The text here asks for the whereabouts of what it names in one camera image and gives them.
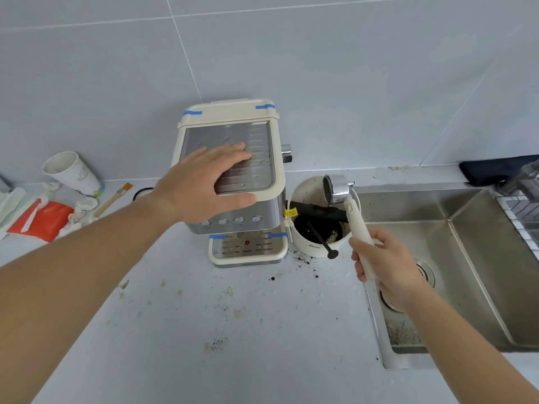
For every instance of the cream espresso machine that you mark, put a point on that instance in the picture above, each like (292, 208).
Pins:
(273, 208)

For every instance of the white paper cup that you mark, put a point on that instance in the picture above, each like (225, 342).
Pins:
(78, 176)

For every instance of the person's right hand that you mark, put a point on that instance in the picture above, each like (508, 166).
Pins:
(391, 269)

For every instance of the dark folded cloth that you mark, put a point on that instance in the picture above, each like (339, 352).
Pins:
(492, 170)

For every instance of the white knock box bucket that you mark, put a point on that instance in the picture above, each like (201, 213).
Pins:
(311, 248)

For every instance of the stainless steel double sink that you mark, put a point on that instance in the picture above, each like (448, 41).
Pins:
(476, 269)

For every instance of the orange plastic packet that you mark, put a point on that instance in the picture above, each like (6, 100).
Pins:
(46, 220)

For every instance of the person's left forearm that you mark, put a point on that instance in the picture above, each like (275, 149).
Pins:
(63, 290)

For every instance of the person's left hand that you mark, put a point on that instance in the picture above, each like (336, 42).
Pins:
(189, 189)

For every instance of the black long spoon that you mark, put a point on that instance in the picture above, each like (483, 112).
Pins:
(332, 254)

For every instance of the crumpled white tissue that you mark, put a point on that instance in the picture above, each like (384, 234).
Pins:
(84, 208)

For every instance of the round steel drain strainer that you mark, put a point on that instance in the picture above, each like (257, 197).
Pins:
(427, 271)

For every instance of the grey curved faucet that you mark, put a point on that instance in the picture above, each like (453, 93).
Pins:
(524, 178)

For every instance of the person's right forearm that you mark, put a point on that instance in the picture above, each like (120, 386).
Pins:
(463, 353)

